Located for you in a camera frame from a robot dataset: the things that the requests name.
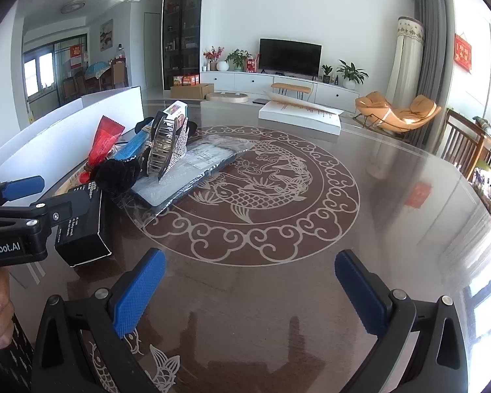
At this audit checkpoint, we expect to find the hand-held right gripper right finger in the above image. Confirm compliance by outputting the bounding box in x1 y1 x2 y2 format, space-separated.
335 249 469 393

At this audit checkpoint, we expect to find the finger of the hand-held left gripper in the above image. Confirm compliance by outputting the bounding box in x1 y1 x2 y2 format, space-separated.
28 190 94 234
0 175 45 207

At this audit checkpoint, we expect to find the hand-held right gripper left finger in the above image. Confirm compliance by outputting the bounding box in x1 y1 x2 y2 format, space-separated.
32 248 167 393

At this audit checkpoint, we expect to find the black carton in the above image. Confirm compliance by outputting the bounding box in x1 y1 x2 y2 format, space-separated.
55 184 113 269

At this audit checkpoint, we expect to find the large white storage box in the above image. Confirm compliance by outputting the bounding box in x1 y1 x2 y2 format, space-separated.
0 86 145 214

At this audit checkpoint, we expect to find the phone case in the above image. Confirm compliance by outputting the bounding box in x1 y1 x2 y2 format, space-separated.
110 133 256 217

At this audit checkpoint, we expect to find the beige packet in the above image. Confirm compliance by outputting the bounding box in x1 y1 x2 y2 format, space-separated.
55 166 88 195

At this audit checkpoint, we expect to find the red snack packet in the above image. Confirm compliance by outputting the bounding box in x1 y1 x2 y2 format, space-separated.
88 115 125 168

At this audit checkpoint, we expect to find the blue and white packet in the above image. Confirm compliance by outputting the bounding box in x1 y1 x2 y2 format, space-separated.
115 131 154 160

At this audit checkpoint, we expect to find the rhinestone hair claw clip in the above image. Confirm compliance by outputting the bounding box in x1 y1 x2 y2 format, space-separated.
147 110 191 181

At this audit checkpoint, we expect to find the sliding glass door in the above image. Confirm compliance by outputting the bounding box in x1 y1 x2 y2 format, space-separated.
23 39 86 103

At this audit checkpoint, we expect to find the wooden dining chair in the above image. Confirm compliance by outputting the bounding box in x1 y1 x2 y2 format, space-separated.
110 58 128 89

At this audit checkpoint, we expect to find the brown cardboard box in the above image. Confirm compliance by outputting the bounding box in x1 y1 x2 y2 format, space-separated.
171 84 214 100

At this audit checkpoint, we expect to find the wooden slatted chair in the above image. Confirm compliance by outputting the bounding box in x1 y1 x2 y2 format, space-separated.
440 108 491 181

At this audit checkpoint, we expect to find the white door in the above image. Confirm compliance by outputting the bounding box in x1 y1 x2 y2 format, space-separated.
143 11 163 88

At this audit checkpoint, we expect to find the orange lounge chair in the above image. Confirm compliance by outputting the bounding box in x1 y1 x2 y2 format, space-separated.
354 91 442 134

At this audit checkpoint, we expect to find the flat white box with flap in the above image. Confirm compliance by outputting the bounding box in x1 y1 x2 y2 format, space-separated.
259 90 344 136

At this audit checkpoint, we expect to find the beige oval floor cushion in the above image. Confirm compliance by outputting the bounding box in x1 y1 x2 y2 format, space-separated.
207 92 250 104

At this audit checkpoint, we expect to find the grey green cloth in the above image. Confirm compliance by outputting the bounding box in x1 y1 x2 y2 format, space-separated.
472 115 491 137

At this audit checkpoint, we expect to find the tall dark display cabinet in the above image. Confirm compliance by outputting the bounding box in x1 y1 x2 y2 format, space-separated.
162 0 203 91

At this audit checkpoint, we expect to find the red flower arrangement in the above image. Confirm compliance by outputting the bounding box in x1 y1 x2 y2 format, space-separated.
203 46 225 71

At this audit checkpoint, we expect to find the white television cabinet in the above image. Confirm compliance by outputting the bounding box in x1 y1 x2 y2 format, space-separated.
200 71 367 113

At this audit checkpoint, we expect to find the orange-topped bench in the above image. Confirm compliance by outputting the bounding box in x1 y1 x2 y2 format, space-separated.
271 83 314 101

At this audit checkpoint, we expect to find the large plant in white pot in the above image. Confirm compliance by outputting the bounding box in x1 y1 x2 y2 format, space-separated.
336 60 369 90

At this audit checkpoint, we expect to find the green leafy potted plant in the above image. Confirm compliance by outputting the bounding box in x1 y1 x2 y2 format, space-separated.
226 49 250 71

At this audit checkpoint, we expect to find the covered standing air conditioner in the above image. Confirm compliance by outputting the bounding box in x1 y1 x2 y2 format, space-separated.
387 16 426 109

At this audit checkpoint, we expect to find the black television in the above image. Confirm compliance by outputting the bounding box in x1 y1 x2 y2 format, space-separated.
259 38 322 78

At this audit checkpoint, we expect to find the grey curtain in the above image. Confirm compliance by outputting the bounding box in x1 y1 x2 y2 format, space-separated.
405 0 448 152

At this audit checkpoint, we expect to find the black pom-pom hair tie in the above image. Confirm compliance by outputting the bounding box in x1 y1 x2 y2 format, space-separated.
94 158 142 197

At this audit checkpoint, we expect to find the framed wall painting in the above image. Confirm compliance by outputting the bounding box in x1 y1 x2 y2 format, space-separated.
100 19 114 52

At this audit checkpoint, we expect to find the red wall hanging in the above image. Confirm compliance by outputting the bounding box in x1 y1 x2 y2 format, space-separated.
453 33 474 74

